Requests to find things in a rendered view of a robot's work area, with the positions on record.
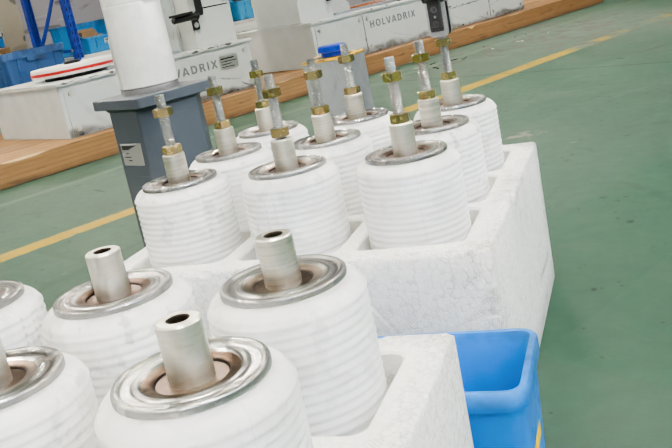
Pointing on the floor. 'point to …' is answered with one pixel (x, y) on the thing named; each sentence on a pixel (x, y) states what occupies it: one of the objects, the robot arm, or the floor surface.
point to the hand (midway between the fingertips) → (438, 18)
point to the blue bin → (501, 387)
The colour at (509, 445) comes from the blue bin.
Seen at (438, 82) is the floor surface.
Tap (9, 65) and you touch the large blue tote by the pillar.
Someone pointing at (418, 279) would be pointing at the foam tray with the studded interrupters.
